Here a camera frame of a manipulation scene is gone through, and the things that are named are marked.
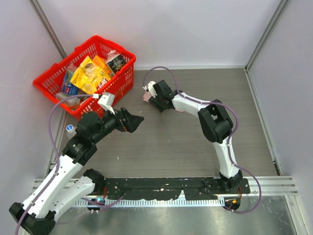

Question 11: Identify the pink folding umbrella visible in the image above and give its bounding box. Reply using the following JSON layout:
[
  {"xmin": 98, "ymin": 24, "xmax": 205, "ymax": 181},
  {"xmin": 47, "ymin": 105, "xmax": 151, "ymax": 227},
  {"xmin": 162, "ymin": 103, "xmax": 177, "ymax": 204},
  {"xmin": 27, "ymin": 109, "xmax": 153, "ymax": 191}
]
[{"xmin": 143, "ymin": 92, "xmax": 184, "ymax": 113}]

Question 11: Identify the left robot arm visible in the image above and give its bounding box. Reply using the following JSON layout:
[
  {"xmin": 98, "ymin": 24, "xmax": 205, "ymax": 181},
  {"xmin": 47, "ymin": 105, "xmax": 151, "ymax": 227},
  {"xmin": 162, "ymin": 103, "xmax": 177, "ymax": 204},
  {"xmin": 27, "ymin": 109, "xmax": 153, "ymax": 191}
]
[{"xmin": 9, "ymin": 108, "xmax": 144, "ymax": 235}]

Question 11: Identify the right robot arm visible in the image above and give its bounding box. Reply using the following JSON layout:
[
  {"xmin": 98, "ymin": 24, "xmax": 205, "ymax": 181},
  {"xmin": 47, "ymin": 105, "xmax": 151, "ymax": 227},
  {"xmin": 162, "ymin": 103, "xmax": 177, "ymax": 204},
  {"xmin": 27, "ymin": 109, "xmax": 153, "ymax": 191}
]
[{"xmin": 143, "ymin": 80, "xmax": 243, "ymax": 192}]

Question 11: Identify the red and white snack packet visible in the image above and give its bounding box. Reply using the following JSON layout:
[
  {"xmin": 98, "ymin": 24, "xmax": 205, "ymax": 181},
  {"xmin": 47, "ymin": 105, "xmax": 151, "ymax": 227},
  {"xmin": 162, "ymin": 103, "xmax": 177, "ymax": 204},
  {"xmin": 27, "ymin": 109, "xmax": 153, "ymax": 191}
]
[{"xmin": 96, "ymin": 77, "xmax": 109, "ymax": 91}]

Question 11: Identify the plastic bottle with blue cap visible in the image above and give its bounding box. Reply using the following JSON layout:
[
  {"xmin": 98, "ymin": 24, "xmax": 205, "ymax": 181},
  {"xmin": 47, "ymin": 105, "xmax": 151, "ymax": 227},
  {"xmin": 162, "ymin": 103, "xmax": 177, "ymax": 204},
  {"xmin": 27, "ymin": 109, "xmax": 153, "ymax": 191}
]
[{"xmin": 66, "ymin": 124, "xmax": 76, "ymax": 139}]

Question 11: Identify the clear plastic container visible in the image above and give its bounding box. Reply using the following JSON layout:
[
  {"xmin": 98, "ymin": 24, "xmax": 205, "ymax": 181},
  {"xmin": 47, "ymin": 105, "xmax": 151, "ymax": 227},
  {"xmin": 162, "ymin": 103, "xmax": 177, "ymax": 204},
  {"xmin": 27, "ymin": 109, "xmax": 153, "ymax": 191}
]
[{"xmin": 55, "ymin": 92, "xmax": 81, "ymax": 107}]

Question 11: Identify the red plastic shopping basket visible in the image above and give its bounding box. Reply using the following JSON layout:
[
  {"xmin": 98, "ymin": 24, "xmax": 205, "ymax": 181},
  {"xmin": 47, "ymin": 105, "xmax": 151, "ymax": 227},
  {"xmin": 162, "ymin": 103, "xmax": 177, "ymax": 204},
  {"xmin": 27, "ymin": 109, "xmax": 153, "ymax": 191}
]
[{"xmin": 33, "ymin": 36, "xmax": 136, "ymax": 104}]

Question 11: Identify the black box with gold print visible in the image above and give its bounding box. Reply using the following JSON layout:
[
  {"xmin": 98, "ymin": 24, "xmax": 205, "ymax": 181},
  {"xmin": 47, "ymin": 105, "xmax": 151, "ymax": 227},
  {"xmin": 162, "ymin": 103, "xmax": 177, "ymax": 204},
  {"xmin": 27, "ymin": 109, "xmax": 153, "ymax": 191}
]
[{"xmin": 106, "ymin": 54, "xmax": 126, "ymax": 74}]

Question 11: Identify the yellow snack bag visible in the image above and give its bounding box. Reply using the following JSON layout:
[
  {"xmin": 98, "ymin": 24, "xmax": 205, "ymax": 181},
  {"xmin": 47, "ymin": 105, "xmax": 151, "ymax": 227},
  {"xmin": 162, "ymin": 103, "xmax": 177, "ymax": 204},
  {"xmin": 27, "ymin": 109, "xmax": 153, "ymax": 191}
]
[{"xmin": 70, "ymin": 56, "xmax": 111, "ymax": 94}]

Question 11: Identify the blue snack packet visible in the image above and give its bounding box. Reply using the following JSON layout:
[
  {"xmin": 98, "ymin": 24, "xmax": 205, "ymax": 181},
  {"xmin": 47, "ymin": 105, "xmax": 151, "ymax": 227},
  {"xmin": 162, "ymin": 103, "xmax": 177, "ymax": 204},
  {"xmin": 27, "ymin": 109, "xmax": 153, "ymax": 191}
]
[{"xmin": 61, "ymin": 70, "xmax": 78, "ymax": 95}]

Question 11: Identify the orange snack box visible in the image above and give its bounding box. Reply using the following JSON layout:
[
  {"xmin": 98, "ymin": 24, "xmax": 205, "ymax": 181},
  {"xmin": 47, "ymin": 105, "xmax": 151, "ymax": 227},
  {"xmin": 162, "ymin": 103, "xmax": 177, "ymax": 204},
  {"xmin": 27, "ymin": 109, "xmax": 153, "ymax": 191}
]
[{"xmin": 92, "ymin": 55, "xmax": 114, "ymax": 78}]

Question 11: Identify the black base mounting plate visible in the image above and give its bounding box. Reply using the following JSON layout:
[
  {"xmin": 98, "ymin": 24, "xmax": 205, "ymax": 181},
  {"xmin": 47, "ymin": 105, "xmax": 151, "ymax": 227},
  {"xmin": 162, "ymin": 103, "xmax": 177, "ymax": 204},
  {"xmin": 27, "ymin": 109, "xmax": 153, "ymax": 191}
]
[{"xmin": 76, "ymin": 176, "xmax": 250, "ymax": 201}]

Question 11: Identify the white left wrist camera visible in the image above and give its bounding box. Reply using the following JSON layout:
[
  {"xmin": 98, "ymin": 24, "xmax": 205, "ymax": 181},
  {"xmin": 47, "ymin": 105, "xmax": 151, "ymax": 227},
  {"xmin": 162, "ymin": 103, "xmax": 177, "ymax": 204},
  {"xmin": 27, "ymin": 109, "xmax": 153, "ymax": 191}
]
[{"xmin": 92, "ymin": 92, "xmax": 115, "ymax": 115}]

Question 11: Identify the white slotted cable duct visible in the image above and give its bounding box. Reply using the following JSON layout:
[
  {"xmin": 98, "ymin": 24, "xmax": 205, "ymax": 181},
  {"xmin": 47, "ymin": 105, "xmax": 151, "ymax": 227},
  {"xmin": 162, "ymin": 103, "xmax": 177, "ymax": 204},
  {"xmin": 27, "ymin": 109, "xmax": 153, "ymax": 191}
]
[{"xmin": 73, "ymin": 198, "xmax": 225, "ymax": 208}]

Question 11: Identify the aluminium frame rail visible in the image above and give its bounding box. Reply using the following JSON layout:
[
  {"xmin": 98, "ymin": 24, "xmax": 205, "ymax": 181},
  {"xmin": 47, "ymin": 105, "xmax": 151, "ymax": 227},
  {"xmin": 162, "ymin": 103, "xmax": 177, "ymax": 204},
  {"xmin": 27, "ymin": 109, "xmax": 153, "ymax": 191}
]
[{"xmin": 31, "ymin": 176, "xmax": 298, "ymax": 196}]

